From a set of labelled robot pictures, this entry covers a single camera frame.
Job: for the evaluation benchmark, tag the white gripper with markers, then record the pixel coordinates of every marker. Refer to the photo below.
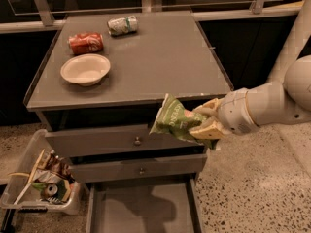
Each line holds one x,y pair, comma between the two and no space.
233,111

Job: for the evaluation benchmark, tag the green jalapeno chip bag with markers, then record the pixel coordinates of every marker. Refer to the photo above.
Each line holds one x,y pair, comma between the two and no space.
174,119

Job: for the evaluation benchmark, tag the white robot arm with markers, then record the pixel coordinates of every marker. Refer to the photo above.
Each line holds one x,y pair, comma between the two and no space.
287,102

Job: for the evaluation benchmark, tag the round top drawer knob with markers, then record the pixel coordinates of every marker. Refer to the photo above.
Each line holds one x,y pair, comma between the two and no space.
137,141

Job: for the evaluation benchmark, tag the round drawer knob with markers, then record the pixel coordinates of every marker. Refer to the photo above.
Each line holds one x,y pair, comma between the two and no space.
137,141
141,171

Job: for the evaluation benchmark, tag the round middle drawer knob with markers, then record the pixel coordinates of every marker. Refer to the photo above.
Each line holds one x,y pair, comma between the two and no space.
141,171

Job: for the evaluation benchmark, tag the grey open bottom drawer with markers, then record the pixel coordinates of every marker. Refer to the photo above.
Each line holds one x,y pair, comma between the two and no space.
148,205

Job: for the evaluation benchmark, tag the grey drawer cabinet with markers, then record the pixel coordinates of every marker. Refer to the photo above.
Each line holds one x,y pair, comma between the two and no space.
168,54

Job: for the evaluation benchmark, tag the grey middle drawer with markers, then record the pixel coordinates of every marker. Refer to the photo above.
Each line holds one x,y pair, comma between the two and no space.
129,169

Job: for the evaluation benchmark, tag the grey top drawer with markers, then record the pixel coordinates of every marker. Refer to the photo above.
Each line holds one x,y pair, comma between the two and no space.
95,141

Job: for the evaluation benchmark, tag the white slanted pole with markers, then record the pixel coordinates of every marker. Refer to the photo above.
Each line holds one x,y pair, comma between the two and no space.
294,44

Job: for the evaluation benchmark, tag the white green soda can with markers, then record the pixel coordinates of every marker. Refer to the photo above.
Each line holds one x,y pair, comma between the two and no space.
122,26

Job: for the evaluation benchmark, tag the white paper bowl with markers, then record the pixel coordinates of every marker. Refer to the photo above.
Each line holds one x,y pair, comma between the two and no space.
86,69

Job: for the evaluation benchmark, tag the red cola can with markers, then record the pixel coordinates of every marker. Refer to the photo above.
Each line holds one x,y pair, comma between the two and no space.
86,43

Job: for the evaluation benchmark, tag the crumpled brown snack wrapper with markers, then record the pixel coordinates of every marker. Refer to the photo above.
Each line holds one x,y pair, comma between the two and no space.
49,168

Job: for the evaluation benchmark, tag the clear plastic trash bin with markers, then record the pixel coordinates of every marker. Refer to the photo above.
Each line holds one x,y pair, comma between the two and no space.
22,195

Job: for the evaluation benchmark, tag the metal glass railing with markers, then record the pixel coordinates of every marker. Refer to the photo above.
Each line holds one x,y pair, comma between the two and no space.
152,4

